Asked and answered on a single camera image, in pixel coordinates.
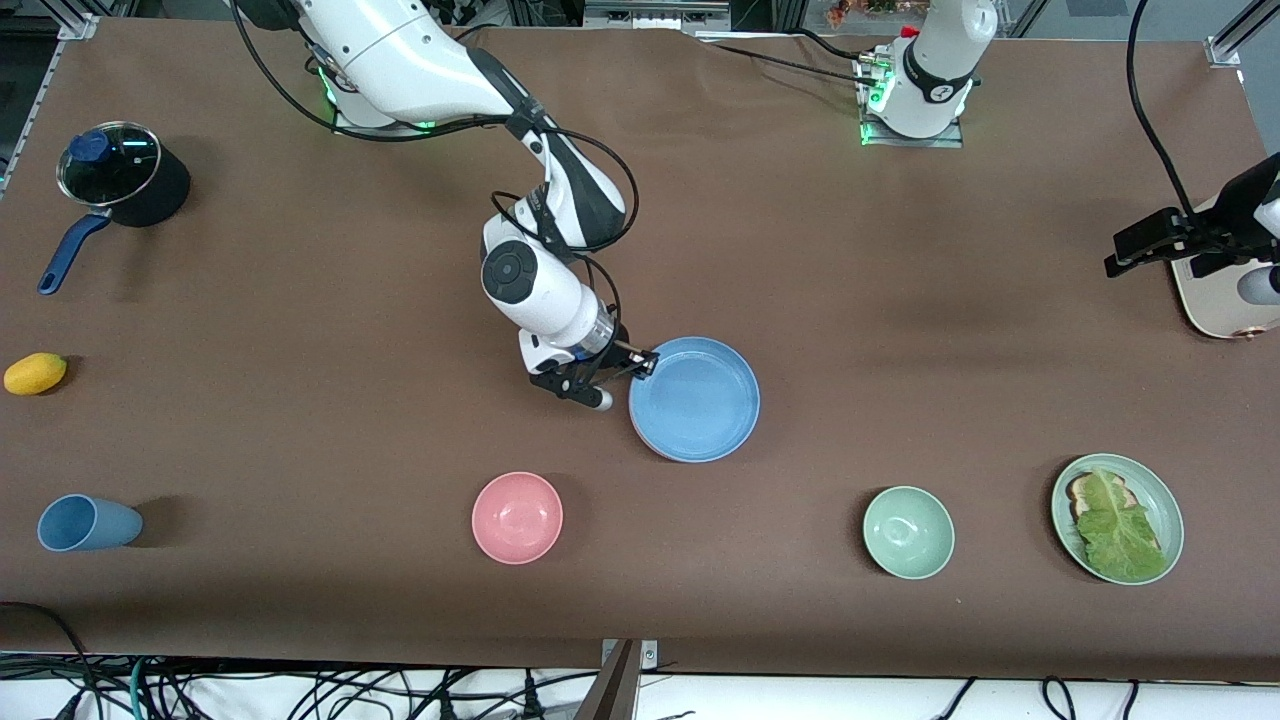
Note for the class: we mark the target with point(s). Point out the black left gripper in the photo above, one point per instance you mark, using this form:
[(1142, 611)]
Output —
[(1206, 234)]

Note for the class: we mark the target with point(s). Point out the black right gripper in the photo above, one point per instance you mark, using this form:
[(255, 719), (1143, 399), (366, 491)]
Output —
[(619, 358)]

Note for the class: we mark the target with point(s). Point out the blue plate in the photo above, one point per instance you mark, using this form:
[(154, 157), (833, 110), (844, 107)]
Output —
[(695, 400)]

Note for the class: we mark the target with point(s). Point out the pink plate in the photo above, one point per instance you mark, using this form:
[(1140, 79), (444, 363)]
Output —
[(648, 447)]

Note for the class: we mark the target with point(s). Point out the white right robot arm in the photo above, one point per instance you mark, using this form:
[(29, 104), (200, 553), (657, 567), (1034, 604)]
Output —
[(420, 60)]

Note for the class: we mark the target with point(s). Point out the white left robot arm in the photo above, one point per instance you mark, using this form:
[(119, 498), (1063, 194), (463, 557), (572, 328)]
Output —
[(935, 80)]

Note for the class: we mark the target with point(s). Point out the beige rounded board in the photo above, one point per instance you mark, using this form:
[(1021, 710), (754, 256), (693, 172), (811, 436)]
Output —
[(1215, 305)]

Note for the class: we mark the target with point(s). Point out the pink bowl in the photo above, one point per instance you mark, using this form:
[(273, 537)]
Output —
[(517, 518)]

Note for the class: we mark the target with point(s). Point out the toasted bread slice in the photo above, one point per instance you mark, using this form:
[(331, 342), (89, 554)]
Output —
[(1078, 492)]

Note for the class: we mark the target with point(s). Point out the green plate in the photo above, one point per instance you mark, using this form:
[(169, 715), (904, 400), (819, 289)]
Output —
[(1162, 500)]

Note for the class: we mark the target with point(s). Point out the green lettuce leaf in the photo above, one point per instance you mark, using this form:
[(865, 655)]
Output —
[(1120, 540)]

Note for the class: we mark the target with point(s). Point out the green bowl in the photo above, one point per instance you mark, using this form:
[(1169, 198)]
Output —
[(908, 532)]

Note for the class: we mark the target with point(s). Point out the orange leafy object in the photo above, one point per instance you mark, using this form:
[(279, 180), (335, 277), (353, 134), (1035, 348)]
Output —
[(865, 10)]

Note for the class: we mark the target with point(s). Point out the glass lid with blue knob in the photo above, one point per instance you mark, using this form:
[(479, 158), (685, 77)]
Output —
[(115, 165)]

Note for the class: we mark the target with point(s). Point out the blue cup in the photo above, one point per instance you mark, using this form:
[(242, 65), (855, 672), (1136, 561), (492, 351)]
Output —
[(90, 523)]

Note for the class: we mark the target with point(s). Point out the yellow lemon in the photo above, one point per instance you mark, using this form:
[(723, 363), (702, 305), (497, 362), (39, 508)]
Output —
[(35, 374)]

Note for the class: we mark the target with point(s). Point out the aluminium frame profile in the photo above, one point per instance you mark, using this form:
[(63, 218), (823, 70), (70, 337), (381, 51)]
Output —
[(1225, 50), (78, 25)]

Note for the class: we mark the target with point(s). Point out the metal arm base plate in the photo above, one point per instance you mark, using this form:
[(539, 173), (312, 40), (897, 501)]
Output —
[(346, 122), (910, 142)]

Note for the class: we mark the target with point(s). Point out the metal table bracket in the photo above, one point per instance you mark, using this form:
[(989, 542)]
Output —
[(615, 695)]

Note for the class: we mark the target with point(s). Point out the grey metal frame structure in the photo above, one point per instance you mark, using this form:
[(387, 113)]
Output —
[(650, 15)]

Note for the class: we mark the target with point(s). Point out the perforated metal rail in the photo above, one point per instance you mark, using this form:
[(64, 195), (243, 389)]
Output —
[(35, 100)]

